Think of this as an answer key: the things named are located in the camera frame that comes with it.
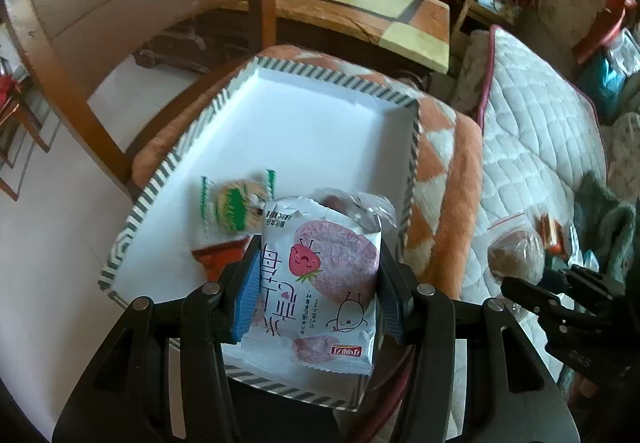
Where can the red plastic chair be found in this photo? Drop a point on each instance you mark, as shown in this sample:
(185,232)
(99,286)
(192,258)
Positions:
(607,18)

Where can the orange white plush blanket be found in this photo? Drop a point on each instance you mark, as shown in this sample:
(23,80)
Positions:
(440,183)

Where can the clear snack packet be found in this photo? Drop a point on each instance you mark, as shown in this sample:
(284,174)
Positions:
(370,208)

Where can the pink strawberry snack packet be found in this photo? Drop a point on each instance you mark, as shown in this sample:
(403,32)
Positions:
(320,273)

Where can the teal fleece garment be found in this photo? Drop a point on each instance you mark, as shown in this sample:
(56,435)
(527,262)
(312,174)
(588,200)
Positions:
(605,218)

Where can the clear bag of bread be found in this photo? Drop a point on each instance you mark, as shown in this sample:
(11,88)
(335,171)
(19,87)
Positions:
(517,255)

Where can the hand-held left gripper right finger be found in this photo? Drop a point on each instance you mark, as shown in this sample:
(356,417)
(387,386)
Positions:
(392,305)

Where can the white quilted mattress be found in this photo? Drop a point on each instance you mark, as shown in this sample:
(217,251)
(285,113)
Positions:
(535,138)

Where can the green white cracker packet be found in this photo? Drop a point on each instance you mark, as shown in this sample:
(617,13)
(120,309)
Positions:
(235,205)

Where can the small orange packet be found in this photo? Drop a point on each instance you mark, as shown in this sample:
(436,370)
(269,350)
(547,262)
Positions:
(549,230)

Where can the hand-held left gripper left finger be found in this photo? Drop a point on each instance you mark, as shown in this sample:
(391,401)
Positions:
(245,295)

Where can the red orange snack packet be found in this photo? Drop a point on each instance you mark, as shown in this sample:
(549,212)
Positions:
(220,258)

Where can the striped cardboard box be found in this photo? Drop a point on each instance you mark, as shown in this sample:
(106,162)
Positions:
(310,128)

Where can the teal plastic bag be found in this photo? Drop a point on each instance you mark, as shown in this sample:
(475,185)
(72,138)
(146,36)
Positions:
(602,88)

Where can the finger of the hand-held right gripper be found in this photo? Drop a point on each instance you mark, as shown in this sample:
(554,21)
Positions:
(580,279)
(530,295)

